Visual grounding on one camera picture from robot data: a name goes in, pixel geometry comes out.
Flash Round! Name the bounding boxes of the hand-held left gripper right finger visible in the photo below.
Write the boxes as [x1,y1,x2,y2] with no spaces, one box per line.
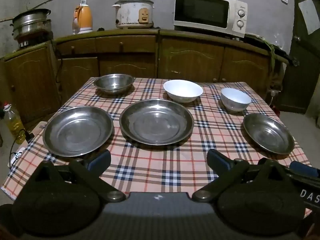
[192,149,289,203]

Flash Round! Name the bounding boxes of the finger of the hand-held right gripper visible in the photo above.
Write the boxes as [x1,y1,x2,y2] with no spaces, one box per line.
[284,160,320,181]

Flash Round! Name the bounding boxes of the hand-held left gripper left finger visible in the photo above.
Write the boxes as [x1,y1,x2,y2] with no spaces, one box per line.
[31,149,127,203]

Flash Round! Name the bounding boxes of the large steel plate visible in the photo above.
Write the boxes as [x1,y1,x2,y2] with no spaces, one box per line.
[119,99,195,146]
[42,106,114,157]

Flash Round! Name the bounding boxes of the small steel plate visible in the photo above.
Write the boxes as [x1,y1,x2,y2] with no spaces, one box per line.
[243,113,295,155]

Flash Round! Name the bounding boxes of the small white bowl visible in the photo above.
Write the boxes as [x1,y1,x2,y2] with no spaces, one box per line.
[220,87,252,112]

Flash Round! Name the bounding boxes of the steel bowl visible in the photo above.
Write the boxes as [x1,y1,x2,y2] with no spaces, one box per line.
[93,74,135,96]

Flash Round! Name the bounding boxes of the large white bowl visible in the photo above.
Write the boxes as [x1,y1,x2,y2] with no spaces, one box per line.
[163,79,203,104]

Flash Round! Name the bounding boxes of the plaid tablecloth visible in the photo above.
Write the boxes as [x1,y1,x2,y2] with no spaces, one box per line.
[1,77,315,200]

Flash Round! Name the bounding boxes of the white power strip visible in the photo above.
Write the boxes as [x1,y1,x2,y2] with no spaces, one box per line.
[9,146,27,168]

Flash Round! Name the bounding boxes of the cooking oil bottle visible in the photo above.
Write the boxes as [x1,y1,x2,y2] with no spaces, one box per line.
[2,102,27,145]

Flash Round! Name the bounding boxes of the wooden kitchen cabinet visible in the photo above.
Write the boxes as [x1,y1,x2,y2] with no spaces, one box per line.
[0,28,298,130]

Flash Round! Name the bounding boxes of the dark door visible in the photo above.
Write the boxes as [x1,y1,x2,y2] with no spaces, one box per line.
[277,0,320,115]

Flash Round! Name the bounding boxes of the green plant stalks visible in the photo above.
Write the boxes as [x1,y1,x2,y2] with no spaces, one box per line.
[260,36,278,68]

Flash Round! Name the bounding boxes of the black induction cooker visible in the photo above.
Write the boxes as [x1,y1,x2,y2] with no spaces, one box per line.
[16,34,54,49]

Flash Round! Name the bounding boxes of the orange electric kettle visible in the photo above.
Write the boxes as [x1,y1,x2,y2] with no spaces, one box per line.
[72,0,93,35]

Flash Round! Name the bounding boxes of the white microwave oven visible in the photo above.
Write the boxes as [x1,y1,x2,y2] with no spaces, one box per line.
[174,0,248,38]

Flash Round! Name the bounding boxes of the white rice cooker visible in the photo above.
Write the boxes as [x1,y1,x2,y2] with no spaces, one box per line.
[112,0,155,29]

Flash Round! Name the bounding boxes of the steel steamer pot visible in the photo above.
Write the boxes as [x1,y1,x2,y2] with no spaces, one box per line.
[11,8,53,40]

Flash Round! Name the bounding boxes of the white paper sheet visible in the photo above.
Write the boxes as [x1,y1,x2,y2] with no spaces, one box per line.
[298,0,320,35]

